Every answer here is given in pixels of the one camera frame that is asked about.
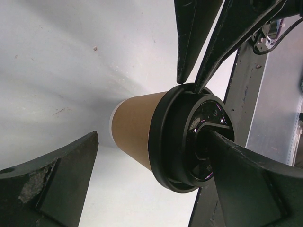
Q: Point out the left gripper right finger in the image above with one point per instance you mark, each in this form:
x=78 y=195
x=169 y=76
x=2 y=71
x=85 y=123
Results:
x=254 y=191

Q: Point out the single black cup lid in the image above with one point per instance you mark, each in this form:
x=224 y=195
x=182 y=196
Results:
x=177 y=140

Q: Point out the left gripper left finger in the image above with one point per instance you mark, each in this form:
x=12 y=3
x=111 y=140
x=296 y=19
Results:
x=49 y=191

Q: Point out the single brown paper cup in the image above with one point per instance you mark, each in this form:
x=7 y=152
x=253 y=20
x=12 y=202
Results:
x=130 y=125

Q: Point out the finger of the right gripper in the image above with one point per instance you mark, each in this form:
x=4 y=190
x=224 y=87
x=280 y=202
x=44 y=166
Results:
x=238 y=21
x=194 y=19

